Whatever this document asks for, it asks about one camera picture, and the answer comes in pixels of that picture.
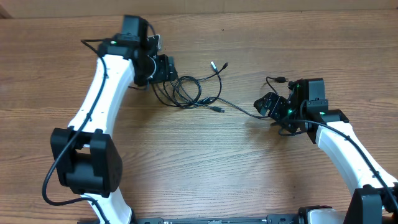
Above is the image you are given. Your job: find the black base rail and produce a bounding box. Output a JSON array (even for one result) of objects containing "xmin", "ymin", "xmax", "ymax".
[{"xmin": 137, "ymin": 214, "xmax": 305, "ymax": 224}]

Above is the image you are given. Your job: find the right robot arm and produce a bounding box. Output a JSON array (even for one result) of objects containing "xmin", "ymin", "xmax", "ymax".
[{"xmin": 253, "ymin": 78, "xmax": 397, "ymax": 223}]

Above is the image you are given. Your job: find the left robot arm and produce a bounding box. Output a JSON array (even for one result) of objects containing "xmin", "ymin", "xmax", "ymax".
[{"xmin": 42, "ymin": 15, "xmax": 177, "ymax": 223}]

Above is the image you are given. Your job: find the black USB-C cable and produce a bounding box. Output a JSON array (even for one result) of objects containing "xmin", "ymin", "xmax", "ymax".
[{"xmin": 150, "ymin": 60, "xmax": 229, "ymax": 110}]

